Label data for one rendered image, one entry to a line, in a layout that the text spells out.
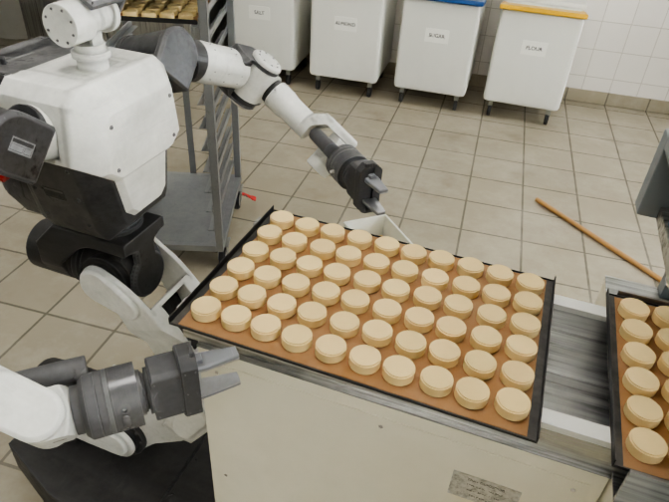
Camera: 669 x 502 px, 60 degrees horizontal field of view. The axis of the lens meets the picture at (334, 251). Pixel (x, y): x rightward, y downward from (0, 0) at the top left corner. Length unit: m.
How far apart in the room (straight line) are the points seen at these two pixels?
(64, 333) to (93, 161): 1.47
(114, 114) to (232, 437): 0.64
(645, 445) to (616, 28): 4.21
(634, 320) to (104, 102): 0.96
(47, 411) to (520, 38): 3.82
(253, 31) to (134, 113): 3.56
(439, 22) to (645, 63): 1.64
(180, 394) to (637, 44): 4.52
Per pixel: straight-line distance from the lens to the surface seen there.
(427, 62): 4.31
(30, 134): 0.98
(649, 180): 1.23
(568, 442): 0.96
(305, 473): 1.19
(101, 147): 1.03
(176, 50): 1.25
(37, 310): 2.58
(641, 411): 0.98
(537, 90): 4.32
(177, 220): 2.69
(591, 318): 1.17
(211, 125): 2.23
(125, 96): 1.06
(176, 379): 0.82
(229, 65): 1.39
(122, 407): 0.82
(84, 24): 1.05
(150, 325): 1.26
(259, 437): 1.17
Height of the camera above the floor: 1.58
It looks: 35 degrees down
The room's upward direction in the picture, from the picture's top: 4 degrees clockwise
